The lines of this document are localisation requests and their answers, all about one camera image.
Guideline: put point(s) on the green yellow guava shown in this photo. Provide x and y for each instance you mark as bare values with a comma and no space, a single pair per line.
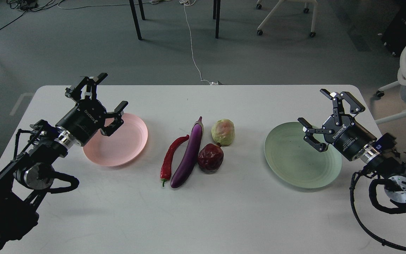
223,132

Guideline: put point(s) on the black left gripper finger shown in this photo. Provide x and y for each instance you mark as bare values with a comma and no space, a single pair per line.
117,122
86,89

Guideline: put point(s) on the black cabinet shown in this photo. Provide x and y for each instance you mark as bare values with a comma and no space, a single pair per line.
394,37

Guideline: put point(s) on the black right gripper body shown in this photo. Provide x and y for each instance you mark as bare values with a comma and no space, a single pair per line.
349,137

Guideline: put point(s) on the purple eggplant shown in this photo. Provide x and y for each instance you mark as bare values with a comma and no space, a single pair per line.
188,162

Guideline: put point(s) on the red chili pepper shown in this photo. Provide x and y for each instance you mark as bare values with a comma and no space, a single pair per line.
165,171

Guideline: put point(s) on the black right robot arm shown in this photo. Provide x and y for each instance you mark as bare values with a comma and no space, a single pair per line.
387,190

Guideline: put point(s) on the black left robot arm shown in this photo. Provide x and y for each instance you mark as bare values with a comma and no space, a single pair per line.
29,176

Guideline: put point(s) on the pink plate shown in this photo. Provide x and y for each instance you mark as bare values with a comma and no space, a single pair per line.
122,147

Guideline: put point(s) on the green plate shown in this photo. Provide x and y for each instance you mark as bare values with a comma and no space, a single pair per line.
296,162

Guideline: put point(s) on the red pomegranate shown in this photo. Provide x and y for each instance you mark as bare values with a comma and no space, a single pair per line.
210,158

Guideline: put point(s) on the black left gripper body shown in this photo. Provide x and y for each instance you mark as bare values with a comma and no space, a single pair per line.
83,120

